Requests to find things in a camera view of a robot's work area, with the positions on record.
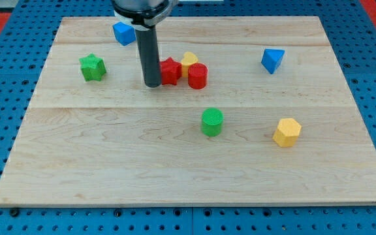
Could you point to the green cylinder block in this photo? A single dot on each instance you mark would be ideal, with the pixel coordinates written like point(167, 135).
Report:
point(212, 121)

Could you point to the yellow heart block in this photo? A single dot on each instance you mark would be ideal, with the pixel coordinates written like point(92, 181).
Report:
point(188, 59)

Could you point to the red cylinder block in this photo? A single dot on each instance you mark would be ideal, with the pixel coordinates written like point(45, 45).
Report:
point(197, 76)

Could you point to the green star block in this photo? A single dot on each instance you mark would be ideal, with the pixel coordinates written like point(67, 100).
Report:
point(92, 68)

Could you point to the blue triangle block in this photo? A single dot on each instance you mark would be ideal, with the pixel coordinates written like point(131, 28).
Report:
point(272, 59)

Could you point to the red star block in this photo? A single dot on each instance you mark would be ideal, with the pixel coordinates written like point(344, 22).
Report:
point(170, 71)

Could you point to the blue cube block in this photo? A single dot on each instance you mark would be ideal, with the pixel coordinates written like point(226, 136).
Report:
point(124, 33)

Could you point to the yellow hexagon block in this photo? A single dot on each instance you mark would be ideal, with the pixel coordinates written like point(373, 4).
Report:
point(287, 132)

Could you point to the wooden board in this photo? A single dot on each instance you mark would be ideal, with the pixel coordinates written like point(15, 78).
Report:
point(116, 143)

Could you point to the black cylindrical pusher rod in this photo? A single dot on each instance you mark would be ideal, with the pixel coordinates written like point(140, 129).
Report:
point(149, 56)

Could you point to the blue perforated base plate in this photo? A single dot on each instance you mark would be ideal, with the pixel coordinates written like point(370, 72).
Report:
point(24, 45)

